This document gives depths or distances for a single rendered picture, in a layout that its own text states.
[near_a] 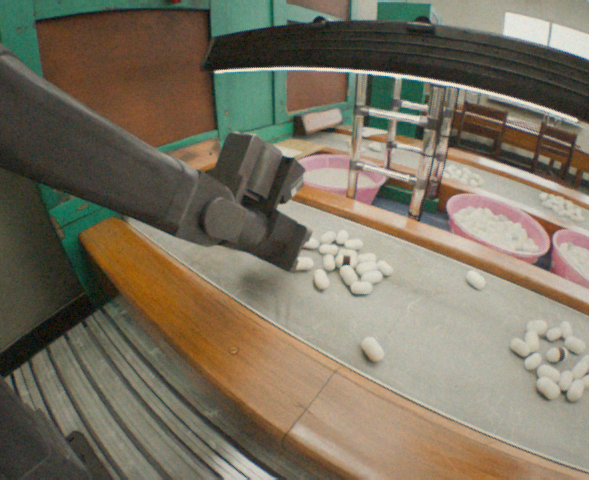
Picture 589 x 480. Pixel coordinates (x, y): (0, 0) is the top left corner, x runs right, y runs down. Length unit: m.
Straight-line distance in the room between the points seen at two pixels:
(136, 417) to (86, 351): 0.17
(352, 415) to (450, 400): 0.13
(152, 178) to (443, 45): 0.33
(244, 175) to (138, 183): 0.13
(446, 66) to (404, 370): 0.35
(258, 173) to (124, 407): 0.37
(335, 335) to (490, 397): 0.22
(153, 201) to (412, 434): 0.30
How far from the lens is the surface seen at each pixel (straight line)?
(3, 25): 0.66
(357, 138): 0.60
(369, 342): 0.35
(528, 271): 0.59
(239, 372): 0.32
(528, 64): 0.36
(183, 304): 0.40
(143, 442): 0.43
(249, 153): 0.30
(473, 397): 0.38
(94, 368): 0.52
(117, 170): 0.20
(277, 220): 0.34
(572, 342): 0.52
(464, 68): 0.35
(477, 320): 0.47
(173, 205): 0.22
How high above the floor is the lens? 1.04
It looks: 35 degrees down
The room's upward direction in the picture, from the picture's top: straight up
